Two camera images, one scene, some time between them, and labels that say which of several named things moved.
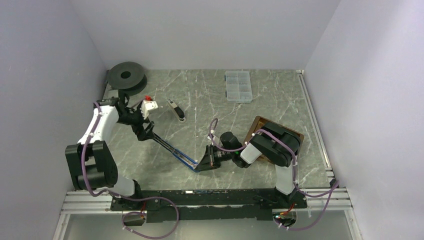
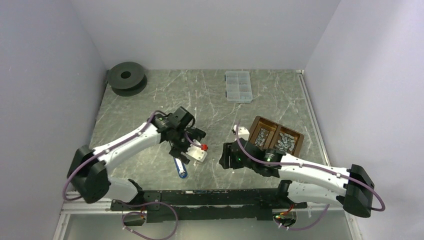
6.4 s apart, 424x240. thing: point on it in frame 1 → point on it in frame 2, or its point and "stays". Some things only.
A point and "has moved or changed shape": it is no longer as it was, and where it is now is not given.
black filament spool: [129, 77] stays
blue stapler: [189, 162] has moved or changed shape
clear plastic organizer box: [238, 86] stays
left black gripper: [141, 133] → [176, 151]
